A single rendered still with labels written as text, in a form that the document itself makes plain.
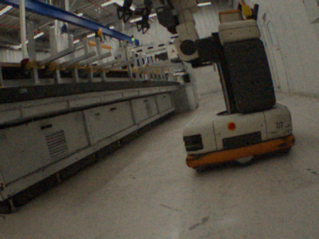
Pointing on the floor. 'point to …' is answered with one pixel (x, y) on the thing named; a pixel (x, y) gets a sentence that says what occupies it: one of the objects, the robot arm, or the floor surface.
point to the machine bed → (68, 136)
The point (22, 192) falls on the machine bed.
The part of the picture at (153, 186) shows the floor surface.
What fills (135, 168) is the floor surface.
